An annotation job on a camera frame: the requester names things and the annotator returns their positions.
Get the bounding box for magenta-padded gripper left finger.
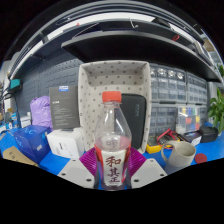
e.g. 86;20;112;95
57;147;99;190

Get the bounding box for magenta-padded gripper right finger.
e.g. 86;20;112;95
127;146;168;190

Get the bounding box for clear red-capped drink bottle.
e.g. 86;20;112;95
93;90;133;192

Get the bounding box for yellow multimeter with red leads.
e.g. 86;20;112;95
145;128;179;155

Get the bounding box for white cardboard box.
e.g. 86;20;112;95
46;127;86;160

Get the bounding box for grey-white ceramic mug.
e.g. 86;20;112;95
160;140;197;168

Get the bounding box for blue cardboard box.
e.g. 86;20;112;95
13;124;53;164

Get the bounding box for small black white-labelled box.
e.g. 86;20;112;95
178;130;203;147

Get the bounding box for black zip case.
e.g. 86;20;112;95
120;93;147;150

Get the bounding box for flat round red coaster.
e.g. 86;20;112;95
194;152;208;164

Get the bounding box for grey small-parts drawer cabinet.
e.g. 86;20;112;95
149;63;188;103
176;103;209;127
148;102;179;136
186;71;210;105

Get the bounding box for dark grey flat box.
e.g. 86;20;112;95
48;85;81;131

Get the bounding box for clear plastic organizer box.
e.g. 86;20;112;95
175;105;202;135

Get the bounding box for purple plastic bag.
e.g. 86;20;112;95
29;95;54;129

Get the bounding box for black flat case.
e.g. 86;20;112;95
198;125;219;144

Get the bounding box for white polka-dot fabric bin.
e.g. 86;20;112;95
77;59;153;154

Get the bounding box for green potted plant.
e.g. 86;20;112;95
207;87;224;134

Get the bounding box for black wall shelf unit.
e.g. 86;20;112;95
8;11;223;83

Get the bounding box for metal wire shelf rack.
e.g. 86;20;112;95
199;28;224;88

